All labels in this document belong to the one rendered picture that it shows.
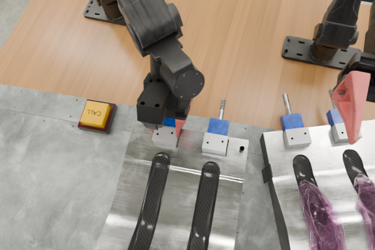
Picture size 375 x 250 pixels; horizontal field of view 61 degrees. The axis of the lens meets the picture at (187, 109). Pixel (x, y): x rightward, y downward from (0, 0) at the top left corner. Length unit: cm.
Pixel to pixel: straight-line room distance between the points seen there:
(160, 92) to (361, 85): 31
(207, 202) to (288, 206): 16
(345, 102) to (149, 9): 32
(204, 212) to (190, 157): 12
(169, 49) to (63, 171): 46
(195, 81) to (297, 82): 42
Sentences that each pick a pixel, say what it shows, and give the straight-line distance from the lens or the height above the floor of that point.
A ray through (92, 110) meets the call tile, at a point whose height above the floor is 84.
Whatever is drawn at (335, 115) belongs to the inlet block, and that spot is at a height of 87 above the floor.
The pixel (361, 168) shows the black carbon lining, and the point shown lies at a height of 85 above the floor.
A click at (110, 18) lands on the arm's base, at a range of 100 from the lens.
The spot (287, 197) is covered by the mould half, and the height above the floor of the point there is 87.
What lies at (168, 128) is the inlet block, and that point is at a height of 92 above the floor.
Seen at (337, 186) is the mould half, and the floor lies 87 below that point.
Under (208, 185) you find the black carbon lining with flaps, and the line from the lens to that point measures 68.
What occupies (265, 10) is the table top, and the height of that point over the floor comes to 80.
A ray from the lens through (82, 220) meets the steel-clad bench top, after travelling 81.
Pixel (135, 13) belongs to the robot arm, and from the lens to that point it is 53.
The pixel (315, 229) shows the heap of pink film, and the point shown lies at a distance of 66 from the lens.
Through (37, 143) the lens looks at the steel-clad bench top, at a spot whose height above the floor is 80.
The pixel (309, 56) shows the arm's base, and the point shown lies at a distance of 92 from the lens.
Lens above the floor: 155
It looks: 67 degrees down
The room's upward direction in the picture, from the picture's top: 11 degrees counter-clockwise
